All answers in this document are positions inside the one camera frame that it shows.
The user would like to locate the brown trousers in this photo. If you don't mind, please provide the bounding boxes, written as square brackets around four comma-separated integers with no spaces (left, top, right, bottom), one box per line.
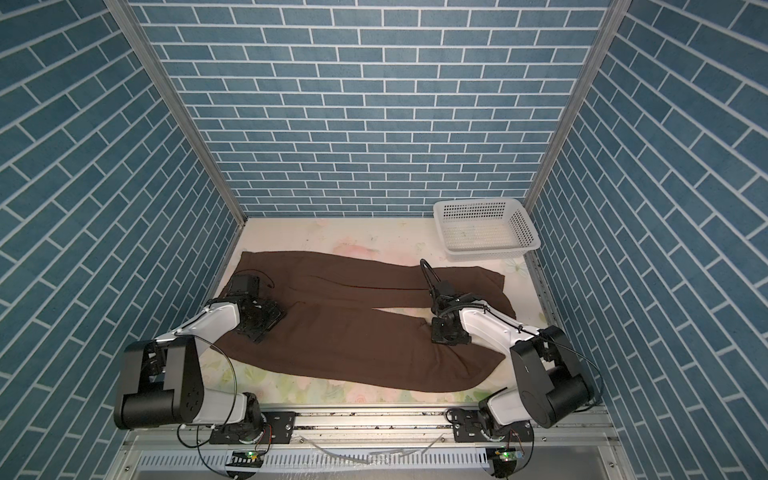
[216,251,508,393]

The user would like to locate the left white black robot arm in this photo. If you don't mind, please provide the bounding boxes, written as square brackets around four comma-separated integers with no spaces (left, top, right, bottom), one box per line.
[113,294,285,444]

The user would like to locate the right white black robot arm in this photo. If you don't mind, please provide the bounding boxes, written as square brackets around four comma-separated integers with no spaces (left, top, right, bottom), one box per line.
[431,294,595,441]

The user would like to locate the white plastic perforated basket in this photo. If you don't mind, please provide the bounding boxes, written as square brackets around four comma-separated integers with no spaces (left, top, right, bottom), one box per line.
[433,198,541,261]

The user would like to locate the right green circuit board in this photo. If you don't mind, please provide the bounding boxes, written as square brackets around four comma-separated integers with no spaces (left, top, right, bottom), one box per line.
[486,448,524,469]

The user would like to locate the green circuit board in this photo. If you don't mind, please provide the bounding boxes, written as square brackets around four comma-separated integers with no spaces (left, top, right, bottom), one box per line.
[486,448,524,469]
[226,450,264,469]

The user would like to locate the left green circuit board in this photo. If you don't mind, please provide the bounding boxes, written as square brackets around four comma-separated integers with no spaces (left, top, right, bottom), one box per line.
[226,450,264,469]

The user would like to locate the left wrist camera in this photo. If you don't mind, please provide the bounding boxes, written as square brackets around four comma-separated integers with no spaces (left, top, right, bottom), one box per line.
[227,273,260,298]

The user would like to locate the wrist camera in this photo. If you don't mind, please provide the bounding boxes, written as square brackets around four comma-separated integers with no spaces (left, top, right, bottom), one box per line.
[227,273,260,298]
[430,281,458,302]

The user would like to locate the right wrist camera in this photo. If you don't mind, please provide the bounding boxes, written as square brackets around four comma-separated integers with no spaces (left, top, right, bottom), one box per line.
[430,281,458,302]

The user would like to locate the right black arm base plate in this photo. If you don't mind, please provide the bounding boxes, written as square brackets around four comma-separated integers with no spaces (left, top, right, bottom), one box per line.
[444,407,535,443]

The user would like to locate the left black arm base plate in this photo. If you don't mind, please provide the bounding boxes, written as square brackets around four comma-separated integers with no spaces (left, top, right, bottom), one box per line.
[209,411,297,445]

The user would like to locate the right aluminium corner post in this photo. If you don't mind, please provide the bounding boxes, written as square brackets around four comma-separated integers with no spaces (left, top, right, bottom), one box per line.
[523,0,634,214]

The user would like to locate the aluminium corner post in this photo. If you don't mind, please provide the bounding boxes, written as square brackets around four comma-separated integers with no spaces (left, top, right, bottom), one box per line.
[523,0,634,214]
[103,0,247,226]

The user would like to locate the aluminium front mounting rail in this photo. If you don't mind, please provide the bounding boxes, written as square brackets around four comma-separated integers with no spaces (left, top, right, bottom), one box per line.
[122,406,622,451]

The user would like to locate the white slotted cable duct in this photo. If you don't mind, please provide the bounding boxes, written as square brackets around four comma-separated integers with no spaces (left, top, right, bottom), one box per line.
[136,448,489,473]

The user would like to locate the left aluminium corner post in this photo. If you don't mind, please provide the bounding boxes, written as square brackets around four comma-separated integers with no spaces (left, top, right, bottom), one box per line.
[103,0,247,226]

